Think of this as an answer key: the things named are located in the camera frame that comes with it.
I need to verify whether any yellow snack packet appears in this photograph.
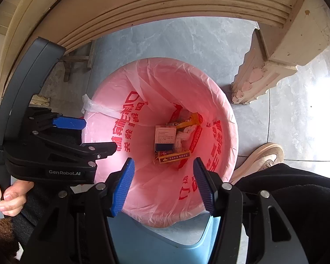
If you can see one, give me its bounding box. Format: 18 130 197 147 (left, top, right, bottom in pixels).
168 113 202 128

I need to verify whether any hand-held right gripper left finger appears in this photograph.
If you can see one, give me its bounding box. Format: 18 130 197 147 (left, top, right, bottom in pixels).
25 157 136 264

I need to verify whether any beige rag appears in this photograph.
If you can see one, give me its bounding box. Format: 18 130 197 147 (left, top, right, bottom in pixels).
30 95 51 108

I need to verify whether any light blue plastic stool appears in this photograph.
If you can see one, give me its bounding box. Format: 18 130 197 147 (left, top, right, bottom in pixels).
107 209 222 264

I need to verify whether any beige shoe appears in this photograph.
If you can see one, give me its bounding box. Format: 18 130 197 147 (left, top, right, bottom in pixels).
229 142 285 185

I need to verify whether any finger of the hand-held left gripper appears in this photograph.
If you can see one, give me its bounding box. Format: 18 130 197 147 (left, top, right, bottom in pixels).
30 132 119 161
23 107 87 136

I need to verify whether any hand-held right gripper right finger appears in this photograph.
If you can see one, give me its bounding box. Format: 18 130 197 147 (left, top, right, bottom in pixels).
192 157 310 264

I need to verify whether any white blue box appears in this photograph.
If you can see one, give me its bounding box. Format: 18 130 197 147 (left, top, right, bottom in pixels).
154 125 177 152

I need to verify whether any pink trash bin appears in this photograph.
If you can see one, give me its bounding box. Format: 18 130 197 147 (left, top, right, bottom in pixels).
82 57 239 228

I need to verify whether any person's left hand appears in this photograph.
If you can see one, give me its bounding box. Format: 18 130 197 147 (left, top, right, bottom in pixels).
0 176 35 218

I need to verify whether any person's right leg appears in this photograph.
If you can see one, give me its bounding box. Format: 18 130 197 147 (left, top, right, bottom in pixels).
231 163 330 264

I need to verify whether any long brown box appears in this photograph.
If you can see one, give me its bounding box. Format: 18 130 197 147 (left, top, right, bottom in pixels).
153 150 191 165

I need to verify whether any wooden frame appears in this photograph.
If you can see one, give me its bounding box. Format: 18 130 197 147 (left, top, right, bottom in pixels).
61 40 96 83

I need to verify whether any brown fuzzy cloth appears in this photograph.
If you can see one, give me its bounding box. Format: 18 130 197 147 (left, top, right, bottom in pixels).
0 216 20 264

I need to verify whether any white tissue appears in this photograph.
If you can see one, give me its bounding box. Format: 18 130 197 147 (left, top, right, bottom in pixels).
176 125 197 152

